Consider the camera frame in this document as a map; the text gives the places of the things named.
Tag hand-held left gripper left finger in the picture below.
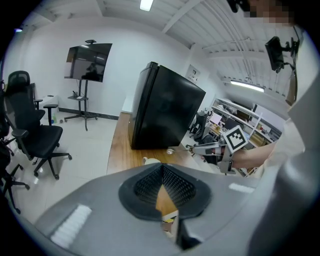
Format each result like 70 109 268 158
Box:
34 162 181 256

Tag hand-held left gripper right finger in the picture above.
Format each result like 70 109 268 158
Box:
162 163 261 256

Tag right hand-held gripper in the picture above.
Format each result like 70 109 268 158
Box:
191 125 249 175

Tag white cup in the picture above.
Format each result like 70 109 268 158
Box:
142 156 162 166

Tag person's right forearm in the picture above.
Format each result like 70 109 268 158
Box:
232 143 277 173

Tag black office chair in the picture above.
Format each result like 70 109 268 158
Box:
0 139 31 216
189 110 214 141
0 79 13 151
4 70 73 180

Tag wooden table with black legs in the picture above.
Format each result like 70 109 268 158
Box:
106 111 201 218

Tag black mini fridge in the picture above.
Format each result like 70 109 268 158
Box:
129 61 207 150

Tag grey electrical panel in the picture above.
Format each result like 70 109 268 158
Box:
187 64 201 82

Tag person's beige clothing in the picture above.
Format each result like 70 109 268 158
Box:
246 23 320 256

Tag black rolling screen stand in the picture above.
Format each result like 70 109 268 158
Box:
64 79 98 132

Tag white low cabinet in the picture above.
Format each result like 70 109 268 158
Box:
37 94 60 114

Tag black flat screen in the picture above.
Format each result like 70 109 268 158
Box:
64 43 113 83

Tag white wall shelf unit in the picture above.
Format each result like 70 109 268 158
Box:
211 97 284 151

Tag brown strap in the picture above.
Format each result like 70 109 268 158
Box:
285 71 299 106

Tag black device on mount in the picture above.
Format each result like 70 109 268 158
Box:
264 36 300 74

